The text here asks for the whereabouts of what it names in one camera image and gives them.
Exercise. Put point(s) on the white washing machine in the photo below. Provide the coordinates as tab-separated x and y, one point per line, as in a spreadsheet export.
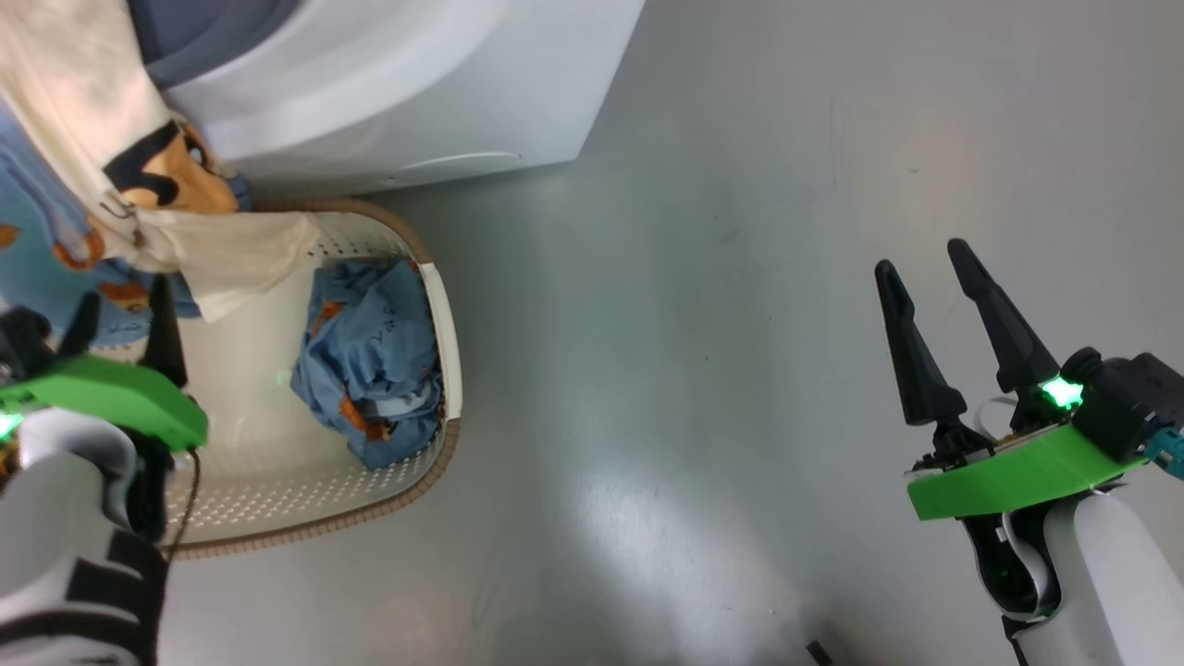
416	83

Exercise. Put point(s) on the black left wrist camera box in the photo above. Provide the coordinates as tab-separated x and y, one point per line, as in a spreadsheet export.
23	342

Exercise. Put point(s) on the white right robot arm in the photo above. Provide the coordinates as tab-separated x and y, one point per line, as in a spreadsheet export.
1110	583

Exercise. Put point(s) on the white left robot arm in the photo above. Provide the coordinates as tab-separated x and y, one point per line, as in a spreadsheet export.
55	555

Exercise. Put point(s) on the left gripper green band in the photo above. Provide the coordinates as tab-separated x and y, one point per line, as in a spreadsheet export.
111	393

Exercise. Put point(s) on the cream perforated laundry basket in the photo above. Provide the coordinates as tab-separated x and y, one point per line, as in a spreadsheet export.
277	444

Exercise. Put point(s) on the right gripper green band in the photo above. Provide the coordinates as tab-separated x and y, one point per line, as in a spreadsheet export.
1017	472

